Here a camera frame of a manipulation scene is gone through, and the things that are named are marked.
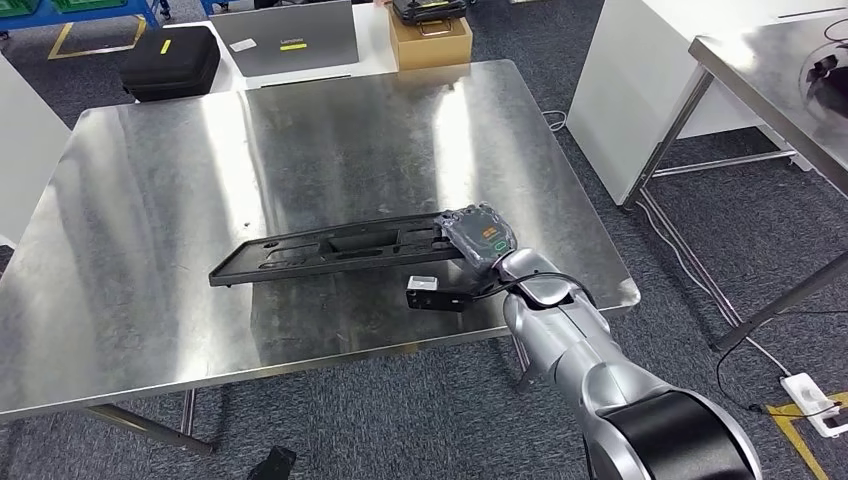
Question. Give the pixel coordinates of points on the white power strip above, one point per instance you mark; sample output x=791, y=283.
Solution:
x=805, y=396

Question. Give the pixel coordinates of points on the blue metal cart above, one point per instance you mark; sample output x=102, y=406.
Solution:
x=212, y=5
x=79, y=16

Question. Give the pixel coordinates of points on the white panel board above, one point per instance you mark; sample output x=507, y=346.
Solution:
x=623, y=86
x=26, y=152

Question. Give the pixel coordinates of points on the green plastic bin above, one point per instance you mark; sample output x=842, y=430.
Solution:
x=86, y=5
x=16, y=6

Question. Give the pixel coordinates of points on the black bag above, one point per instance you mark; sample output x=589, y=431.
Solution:
x=835, y=93

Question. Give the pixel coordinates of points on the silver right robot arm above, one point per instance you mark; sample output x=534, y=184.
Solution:
x=563, y=331

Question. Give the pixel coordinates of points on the black tool case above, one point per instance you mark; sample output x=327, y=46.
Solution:
x=430, y=10

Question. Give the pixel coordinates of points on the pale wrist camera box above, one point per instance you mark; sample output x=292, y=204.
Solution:
x=422, y=283

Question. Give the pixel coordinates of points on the black bulky object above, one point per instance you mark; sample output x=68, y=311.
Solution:
x=169, y=66

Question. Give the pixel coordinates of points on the grey laptop computer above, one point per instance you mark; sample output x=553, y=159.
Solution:
x=311, y=60

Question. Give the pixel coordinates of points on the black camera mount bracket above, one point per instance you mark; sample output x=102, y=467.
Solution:
x=430, y=301

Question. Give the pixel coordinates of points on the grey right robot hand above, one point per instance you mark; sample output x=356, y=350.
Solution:
x=480, y=238

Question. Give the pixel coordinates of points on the brown cardboard box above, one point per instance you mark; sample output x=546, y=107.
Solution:
x=430, y=50

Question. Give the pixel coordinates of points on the black plastic panel part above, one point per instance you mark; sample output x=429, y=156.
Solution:
x=298, y=270

